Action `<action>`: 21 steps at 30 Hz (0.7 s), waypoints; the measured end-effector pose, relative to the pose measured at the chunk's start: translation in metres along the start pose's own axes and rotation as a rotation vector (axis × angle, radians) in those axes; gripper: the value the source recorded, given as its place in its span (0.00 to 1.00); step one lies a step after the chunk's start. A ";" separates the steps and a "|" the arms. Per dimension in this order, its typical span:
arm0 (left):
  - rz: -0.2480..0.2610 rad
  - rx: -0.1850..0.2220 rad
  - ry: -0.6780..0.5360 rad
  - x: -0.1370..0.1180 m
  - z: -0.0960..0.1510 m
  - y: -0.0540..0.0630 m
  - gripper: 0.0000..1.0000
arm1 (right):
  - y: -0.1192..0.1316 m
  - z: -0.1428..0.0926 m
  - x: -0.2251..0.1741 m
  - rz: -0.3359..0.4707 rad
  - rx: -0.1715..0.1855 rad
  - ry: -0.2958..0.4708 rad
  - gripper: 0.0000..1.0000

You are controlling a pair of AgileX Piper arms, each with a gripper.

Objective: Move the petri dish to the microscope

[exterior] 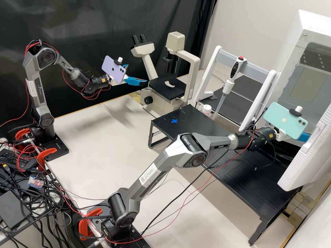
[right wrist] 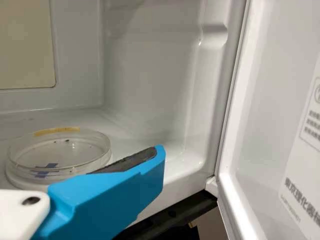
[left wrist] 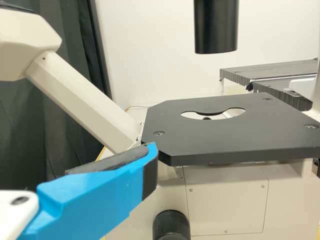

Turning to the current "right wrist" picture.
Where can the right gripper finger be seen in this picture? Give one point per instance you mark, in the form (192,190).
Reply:
(107,200)

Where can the petri dish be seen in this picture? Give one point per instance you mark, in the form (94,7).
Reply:
(62,147)

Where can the black platform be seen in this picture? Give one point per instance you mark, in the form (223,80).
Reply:
(175,220)

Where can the white incubator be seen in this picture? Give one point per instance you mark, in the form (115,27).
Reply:
(150,75)

